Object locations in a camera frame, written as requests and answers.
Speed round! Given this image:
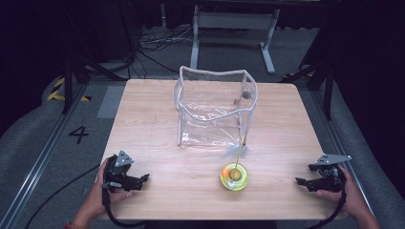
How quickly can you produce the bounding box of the yellow and black floor tape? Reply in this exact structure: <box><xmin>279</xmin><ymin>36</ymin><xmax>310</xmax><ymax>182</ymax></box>
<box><xmin>46</xmin><ymin>76</ymin><xmax>93</xmax><ymax>103</ymax></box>

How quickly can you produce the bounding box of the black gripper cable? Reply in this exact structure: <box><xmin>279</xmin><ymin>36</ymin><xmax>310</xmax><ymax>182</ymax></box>
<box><xmin>24</xmin><ymin>162</ymin><xmax>148</xmax><ymax>229</ymax></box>
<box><xmin>305</xmin><ymin>174</ymin><xmax>348</xmax><ymax>229</ymax></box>

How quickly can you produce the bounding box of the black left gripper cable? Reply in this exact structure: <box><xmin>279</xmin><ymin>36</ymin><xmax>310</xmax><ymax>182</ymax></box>
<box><xmin>24</xmin><ymin>162</ymin><xmax>148</xmax><ymax>229</ymax></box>

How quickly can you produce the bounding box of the person's right hand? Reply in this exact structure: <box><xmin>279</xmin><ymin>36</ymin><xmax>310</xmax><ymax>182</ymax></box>
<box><xmin>316</xmin><ymin>164</ymin><xmax>368</xmax><ymax>219</ymax></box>

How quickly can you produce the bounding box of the yellow-green feather cat toy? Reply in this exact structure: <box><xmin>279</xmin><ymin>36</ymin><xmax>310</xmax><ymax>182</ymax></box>
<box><xmin>220</xmin><ymin>135</ymin><xmax>251</xmax><ymax>192</ymax></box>

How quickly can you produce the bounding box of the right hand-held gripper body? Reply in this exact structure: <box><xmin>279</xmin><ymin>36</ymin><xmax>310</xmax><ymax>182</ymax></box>
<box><xmin>308</xmin><ymin>153</ymin><xmax>353</xmax><ymax>194</ymax></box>

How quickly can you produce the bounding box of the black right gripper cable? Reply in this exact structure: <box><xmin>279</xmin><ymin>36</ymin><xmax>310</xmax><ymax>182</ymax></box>
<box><xmin>305</xmin><ymin>174</ymin><xmax>348</xmax><ymax>229</ymax></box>

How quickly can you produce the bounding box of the clear plastic bag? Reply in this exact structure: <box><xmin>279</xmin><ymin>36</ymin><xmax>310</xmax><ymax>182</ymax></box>
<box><xmin>173</xmin><ymin>65</ymin><xmax>259</xmax><ymax>148</ymax></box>

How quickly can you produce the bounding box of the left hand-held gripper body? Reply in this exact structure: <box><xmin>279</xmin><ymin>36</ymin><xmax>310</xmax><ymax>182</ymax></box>
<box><xmin>101</xmin><ymin>150</ymin><xmax>139</xmax><ymax>193</ymax></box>

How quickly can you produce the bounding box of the tangle of floor cables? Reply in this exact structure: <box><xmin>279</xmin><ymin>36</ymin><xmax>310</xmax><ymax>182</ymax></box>
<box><xmin>128</xmin><ymin>26</ymin><xmax>196</xmax><ymax>80</ymax></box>

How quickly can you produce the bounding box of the grey metal table frame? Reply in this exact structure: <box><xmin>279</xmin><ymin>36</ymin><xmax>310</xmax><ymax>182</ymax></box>
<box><xmin>189</xmin><ymin>4</ymin><xmax>281</xmax><ymax>76</ymax></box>

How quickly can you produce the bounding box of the person's left hand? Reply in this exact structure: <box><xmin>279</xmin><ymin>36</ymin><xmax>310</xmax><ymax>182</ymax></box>
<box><xmin>79</xmin><ymin>156</ymin><xmax>134</xmax><ymax>220</ymax></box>

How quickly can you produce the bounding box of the grey metal floor rail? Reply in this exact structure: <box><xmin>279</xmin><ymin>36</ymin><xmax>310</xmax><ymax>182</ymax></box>
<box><xmin>0</xmin><ymin>83</ymin><xmax>89</xmax><ymax>229</ymax></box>
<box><xmin>309</xmin><ymin>90</ymin><xmax>376</xmax><ymax>218</ymax></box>

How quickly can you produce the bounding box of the black metal stand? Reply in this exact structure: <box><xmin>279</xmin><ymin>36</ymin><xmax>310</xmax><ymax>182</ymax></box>
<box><xmin>282</xmin><ymin>58</ymin><xmax>336</xmax><ymax>121</ymax></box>
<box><xmin>61</xmin><ymin>52</ymin><xmax>129</xmax><ymax>115</ymax></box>

